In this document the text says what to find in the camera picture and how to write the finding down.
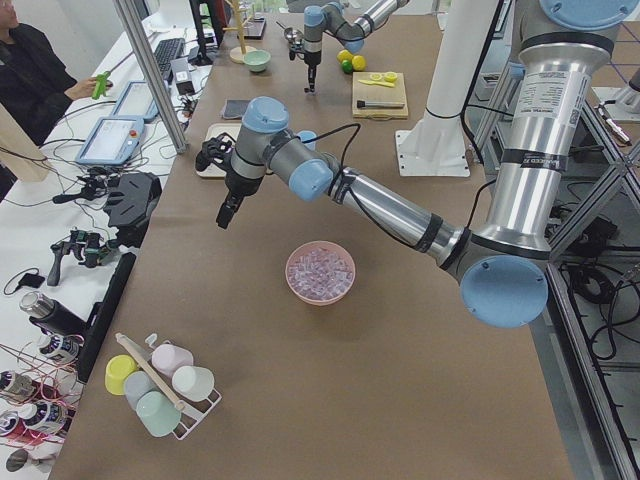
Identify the wooden cutting board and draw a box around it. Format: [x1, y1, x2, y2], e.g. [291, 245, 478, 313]
[352, 72, 409, 119]

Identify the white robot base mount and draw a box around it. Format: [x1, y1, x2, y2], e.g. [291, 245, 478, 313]
[396, 0, 501, 177]

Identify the steel muddler black tip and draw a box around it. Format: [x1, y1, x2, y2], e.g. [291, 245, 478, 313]
[356, 100, 405, 109]

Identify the blue teach pendant far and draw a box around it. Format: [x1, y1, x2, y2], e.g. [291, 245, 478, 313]
[111, 80, 159, 123]

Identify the aluminium frame post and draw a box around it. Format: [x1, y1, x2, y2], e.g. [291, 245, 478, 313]
[113, 0, 187, 154]

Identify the white plastic cup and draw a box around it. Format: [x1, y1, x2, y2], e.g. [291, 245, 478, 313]
[172, 365, 215, 402]

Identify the white wire cup rack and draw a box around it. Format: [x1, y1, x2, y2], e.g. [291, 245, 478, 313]
[115, 333, 222, 440]

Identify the blue teach pendant near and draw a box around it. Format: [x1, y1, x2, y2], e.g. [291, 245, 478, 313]
[75, 116, 145, 166]

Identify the pink plastic cup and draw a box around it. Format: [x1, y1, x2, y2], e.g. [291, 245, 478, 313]
[151, 343, 194, 377]

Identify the mint plastic cup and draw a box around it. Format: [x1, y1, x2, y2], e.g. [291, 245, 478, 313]
[136, 391, 181, 437]

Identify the lemon half lower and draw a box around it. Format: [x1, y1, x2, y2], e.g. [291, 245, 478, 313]
[383, 71, 398, 83]

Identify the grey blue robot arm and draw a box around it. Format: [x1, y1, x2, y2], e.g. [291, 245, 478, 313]
[215, 1, 635, 328]
[302, 0, 408, 93]

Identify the black thermos bottle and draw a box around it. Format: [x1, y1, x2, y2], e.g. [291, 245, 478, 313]
[19, 291, 89, 336]

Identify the blue teach pendant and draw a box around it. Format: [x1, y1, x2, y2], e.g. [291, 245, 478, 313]
[75, 116, 145, 166]
[111, 80, 159, 123]

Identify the yellow lemon lower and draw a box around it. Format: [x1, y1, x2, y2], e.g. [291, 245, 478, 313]
[351, 55, 367, 72]

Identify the yellow plastic cup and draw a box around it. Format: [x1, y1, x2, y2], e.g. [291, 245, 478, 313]
[105, 354, 139, 396]

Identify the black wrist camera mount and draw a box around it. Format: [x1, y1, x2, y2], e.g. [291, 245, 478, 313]
[195, 132, 235, 177]

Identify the grey plastic cup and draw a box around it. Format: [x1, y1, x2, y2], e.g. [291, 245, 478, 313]
[123, 370, 154, 410]

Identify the black keyboard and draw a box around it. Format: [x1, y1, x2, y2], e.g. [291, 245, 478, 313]
[154, 38, 185, 83]

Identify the yellow plastic knife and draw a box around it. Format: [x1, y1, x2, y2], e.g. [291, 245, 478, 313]
[357, 79, 395, 88]

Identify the person in black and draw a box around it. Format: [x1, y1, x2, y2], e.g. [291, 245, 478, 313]
[1, 1, 98, 145]

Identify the wooden cup stand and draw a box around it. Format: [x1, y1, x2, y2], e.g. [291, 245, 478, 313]
[224, 0, 256, 64]

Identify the yellow lemon upper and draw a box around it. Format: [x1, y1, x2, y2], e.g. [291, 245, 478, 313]
[336, 49, 353, 63]

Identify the black camera cable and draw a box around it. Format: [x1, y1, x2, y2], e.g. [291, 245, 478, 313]
[299, 122, 426, 251]

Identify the green lime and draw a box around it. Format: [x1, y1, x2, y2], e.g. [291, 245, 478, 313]
[341, 59, 354, 75]

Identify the yellow lemon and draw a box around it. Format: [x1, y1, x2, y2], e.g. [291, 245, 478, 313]
[336, 49, 353, 63]
[351, 55, 367, 72]

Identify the mint green bowl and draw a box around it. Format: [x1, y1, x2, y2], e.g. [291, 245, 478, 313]
[243, 49, 271, 73]

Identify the metal ice scoop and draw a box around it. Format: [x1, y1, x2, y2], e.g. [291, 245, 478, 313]
[276, 21, 304, 48]

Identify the blue plastic cup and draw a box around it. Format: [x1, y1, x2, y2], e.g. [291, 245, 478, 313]
[297, 130, 317, 150]

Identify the cream rabbit tray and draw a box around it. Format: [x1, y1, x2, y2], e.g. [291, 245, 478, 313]
[195, 122, 241, 178]

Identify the pink bowl of ice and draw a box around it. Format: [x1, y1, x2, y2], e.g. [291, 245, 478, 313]
[284, 240, 356, 306]

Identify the grey folded cloth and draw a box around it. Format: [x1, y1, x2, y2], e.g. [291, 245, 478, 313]
[220, 99, 250, 120]

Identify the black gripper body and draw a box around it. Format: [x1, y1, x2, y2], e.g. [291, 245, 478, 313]
[304, 50, 321, 68]
[224, 168, 263, 205]

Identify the black metal tray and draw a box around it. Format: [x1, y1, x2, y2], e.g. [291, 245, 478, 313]
[242, 19, 267, 40]

